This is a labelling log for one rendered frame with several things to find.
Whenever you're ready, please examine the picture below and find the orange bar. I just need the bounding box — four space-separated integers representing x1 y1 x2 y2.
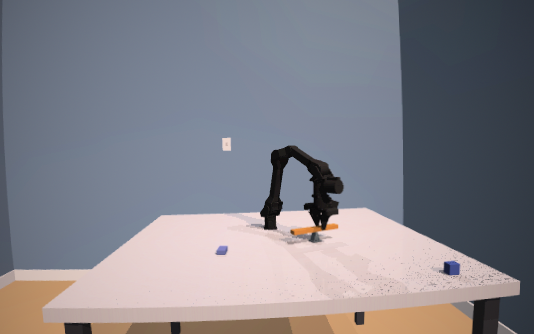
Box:
291 223 338 236

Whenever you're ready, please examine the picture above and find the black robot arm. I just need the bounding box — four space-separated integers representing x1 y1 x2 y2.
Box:
260 145 343 230

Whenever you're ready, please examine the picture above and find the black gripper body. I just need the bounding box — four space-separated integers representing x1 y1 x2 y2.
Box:
304 193 338 216

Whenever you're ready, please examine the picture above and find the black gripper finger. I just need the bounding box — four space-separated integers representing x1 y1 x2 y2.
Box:
319 214 332 230
308 211 322 226

